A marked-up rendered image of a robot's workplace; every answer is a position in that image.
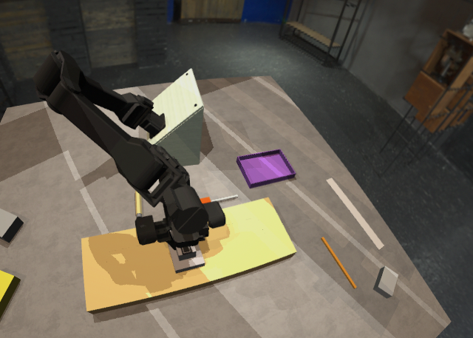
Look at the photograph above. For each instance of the tan wooden floor panel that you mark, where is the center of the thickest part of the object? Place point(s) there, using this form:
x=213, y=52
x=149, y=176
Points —
x=119, y=272

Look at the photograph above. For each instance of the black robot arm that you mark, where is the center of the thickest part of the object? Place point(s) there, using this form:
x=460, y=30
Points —
x=68, y=92

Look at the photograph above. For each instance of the orange thin rod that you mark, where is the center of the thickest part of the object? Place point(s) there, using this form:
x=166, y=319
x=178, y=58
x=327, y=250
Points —
x=338, y=262

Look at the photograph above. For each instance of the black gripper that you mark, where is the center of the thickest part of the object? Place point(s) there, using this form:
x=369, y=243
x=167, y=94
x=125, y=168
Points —
x=149, y=231

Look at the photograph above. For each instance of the purple shallow tray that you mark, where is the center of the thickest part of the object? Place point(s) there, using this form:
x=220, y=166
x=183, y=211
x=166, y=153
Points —
x=263, y=168

